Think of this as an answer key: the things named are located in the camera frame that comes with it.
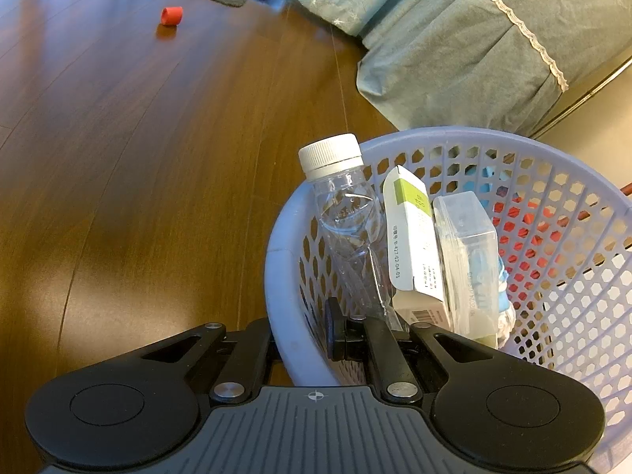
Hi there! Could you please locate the white and green medicine box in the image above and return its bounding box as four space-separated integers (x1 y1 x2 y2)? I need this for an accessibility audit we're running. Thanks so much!
382 165 452 329

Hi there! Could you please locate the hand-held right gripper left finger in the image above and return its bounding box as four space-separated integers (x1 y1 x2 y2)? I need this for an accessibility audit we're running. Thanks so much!
141 318 282 404

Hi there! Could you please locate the white paper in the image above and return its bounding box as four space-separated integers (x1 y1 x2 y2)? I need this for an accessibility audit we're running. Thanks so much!
494 306 517 349

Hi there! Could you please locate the blue dustpan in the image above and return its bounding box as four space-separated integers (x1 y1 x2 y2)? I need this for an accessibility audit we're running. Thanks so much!
464 163 509 193

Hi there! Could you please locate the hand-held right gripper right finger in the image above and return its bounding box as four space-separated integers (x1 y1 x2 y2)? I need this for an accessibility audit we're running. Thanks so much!
324 297 499 404

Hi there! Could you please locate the clear plastic water bottle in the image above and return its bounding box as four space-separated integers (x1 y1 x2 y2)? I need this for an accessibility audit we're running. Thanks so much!
297 133 410 337

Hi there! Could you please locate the lavender plastic mesh basket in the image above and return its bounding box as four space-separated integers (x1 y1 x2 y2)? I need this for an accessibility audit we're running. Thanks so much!
264 126 632 474

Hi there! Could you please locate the clear plastic box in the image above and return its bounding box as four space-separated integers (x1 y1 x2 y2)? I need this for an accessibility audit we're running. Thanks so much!
432 192 500 341

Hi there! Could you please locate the grey-green curtain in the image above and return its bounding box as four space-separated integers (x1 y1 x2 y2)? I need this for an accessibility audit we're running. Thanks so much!
281 0 632 139

